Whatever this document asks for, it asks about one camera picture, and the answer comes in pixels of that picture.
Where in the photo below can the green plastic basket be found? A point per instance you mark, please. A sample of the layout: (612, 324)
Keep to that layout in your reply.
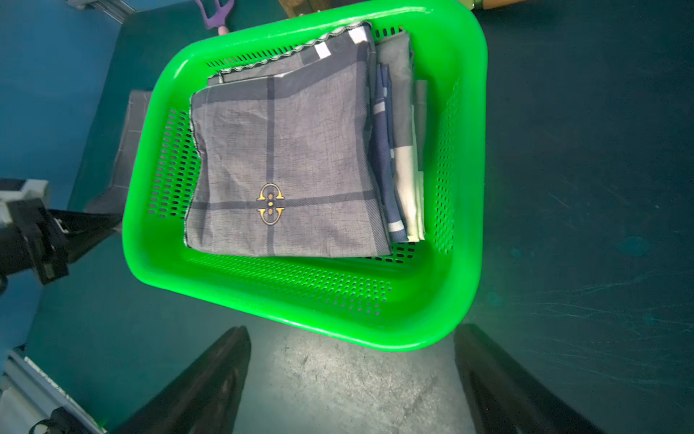
(402, 302)

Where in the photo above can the light grey checked pillowcase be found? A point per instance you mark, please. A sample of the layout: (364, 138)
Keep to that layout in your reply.
(284, 155)

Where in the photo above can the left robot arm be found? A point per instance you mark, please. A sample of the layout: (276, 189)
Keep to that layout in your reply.
(47, 241)

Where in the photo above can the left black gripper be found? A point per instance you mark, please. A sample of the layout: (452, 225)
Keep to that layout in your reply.
(47, 241)

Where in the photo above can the purple toy garden fork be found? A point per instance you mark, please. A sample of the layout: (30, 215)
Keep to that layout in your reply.
(218, 19)

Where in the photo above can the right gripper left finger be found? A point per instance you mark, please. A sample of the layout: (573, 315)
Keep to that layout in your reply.
(205, 397)

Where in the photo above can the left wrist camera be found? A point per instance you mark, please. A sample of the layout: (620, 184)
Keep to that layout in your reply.
(13, 190)

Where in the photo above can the navy striped pillowcase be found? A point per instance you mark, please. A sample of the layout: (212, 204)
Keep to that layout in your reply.
(385, 163)

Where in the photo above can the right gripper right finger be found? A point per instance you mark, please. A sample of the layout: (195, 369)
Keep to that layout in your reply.
(503, 397)

